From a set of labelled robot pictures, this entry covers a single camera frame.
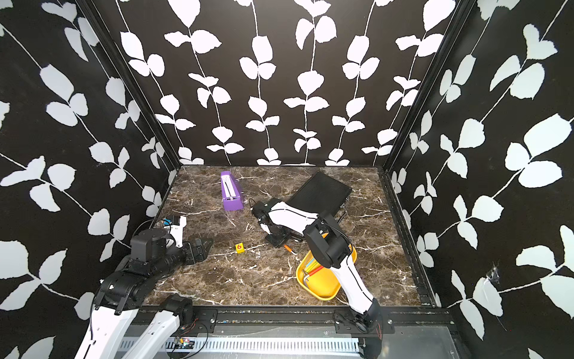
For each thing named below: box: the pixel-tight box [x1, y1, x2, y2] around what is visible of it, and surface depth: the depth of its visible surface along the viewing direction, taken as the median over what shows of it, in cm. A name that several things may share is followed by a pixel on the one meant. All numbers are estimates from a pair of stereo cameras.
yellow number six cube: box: [235, 242, 246, 254], surface depth 91 cm
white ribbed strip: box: [118, 337, 362, 355], surface depth 71 cm
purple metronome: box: [220, 170, 244, 211], surface depth 100 cm
